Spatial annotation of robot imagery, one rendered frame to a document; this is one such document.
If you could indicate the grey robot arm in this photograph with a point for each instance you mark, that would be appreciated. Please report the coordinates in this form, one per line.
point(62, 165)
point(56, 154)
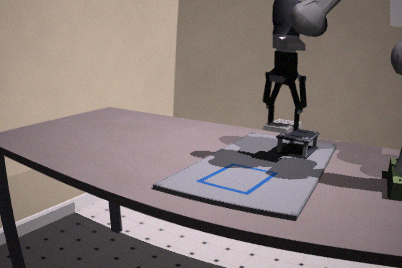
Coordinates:
point(306, 18)

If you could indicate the black rectangular frame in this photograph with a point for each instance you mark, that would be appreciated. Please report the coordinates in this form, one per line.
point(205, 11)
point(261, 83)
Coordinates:
point(295, 149)

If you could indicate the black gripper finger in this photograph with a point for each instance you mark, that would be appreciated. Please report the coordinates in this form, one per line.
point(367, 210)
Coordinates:
point(269, 100)
point(298, 105)

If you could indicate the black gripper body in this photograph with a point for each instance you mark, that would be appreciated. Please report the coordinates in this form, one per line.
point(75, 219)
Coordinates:
point(287, 60)

